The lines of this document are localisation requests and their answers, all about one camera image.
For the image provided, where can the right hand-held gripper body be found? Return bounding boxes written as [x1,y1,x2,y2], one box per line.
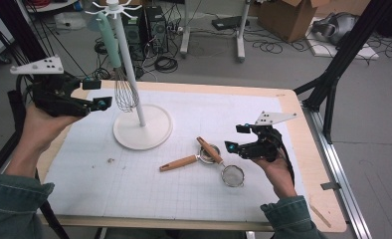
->
[238,111,298,163]

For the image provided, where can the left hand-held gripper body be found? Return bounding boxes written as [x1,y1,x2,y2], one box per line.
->
[9,55,93,118]

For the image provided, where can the wooden-handled mesh strainer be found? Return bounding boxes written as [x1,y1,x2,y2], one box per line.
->
[196,135,246,188]

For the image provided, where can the green-handled wire whisk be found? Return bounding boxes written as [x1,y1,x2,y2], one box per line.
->
[95,11,140,114]

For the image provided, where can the white utensil rack stand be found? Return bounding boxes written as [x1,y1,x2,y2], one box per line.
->
[84,0,174,151]

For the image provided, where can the wooden-handled egg separator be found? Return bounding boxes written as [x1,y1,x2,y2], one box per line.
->
[159,143,222,173]

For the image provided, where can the person's right hand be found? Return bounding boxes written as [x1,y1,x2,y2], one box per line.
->
[252,154,298,199]

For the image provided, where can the person's left hand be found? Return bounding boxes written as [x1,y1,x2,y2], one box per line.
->
[13,103,86,161]

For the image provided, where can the black computer tower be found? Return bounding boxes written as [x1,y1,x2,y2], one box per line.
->
[121,6,148,62]
[144,5,169,54]

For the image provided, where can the white round table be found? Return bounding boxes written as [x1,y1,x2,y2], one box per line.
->
[26,0,80,14]

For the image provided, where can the white-legged desk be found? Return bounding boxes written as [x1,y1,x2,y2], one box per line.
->
[179,0,252,64]

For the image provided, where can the thin wooden stick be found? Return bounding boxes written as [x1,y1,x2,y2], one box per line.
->
[308,202,333,229]

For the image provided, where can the white grid mat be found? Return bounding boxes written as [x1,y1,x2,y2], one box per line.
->
[38,88,306,224]

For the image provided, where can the black flat floor device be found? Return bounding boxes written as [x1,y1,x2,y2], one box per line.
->
[211,15,251,32]

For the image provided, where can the large cardboard box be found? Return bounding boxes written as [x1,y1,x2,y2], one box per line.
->
[257,0,318,44]

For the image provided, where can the grey backpack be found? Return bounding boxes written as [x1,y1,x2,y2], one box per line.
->
[311,12,360,46]

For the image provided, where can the white foam board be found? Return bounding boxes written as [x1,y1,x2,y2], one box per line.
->
[304,31,381,61]

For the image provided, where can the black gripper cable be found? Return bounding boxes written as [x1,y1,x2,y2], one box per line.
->
[278,132,296,187]
[6,74,36,134]

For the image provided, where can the coiled black floor cables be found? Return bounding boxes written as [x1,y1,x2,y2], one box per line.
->
[154,55,179,75]

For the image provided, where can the small metal bracket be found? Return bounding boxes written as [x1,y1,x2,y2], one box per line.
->
[319,181,342,191]

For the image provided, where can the black metal frame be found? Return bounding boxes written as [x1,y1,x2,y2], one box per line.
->
[0,0,51,69]
[293,0,392,145]

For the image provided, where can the aluminium rail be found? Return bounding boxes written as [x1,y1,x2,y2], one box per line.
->
[301,101,373,239]

